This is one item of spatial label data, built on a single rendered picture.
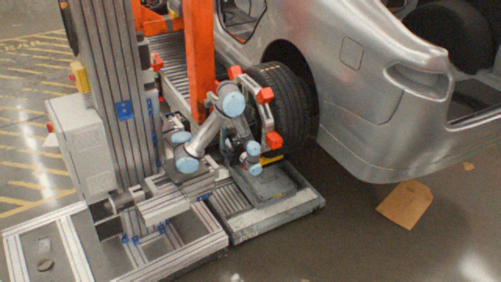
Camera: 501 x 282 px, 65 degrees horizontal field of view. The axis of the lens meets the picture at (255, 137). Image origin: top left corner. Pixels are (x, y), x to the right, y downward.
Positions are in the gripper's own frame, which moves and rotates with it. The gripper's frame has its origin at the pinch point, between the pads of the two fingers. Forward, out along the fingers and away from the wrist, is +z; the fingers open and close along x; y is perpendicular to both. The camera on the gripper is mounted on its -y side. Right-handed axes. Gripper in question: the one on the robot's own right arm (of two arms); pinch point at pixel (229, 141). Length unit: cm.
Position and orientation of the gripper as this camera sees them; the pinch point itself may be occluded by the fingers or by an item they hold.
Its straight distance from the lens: 252.4
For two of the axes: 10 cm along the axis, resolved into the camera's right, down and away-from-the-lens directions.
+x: -8.6, 2.7, -4.2
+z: -5.0, -5.3, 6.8
